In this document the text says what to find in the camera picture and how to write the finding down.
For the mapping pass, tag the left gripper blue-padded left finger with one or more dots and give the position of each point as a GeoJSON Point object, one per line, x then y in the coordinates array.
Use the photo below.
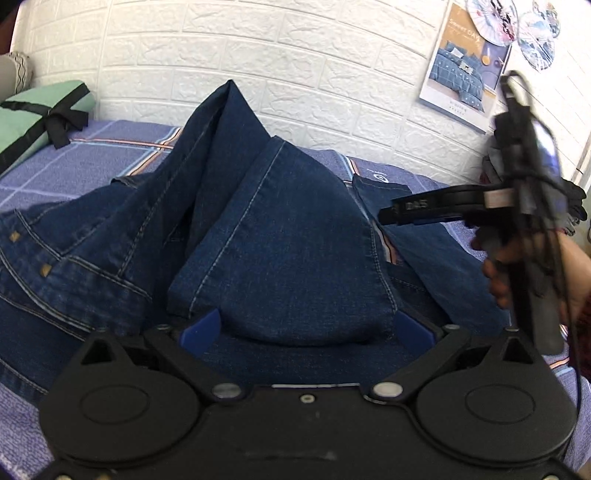
{"type": "Point", "coordinates": [126, 400]}

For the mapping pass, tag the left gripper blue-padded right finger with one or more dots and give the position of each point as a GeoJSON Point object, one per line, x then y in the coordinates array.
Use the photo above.
{"type": "Point", "coordinates": [471, 400]}

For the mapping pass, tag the dark blue denim pants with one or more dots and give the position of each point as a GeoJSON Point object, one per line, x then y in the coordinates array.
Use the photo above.
{"type": "Point", "coordinates": [310, 288]}

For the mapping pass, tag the black folded garment on stack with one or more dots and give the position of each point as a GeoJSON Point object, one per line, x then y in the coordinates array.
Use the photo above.
{"type": "Point", "coordinates": [572, 212]}

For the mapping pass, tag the grey folded garments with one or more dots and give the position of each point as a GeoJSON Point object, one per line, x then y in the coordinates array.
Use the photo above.
{"type": "Point", "coordinates": [492, 166]}

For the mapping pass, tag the blue paper fan decoration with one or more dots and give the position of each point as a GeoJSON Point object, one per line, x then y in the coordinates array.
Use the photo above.
{"type": "Point", "coordinates": [538, 29]}

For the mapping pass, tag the blue plaid bed sheet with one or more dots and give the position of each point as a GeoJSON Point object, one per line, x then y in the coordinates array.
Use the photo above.
{"type": "Point", "coordinates": [108, 149]}

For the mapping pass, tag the green pillow with black ribbon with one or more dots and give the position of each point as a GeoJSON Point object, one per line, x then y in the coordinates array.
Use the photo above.
{"type": "Point", "coordinates": [40, 116]}

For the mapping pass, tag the grey patterned pillow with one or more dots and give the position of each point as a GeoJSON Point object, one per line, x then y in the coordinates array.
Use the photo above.
{"type": "Point", "coordinates": [16, 71]}

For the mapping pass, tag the bedding poster on wall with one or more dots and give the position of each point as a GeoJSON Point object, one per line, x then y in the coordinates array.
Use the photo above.
{"type": "Point", "coordinates": [464, 71]}

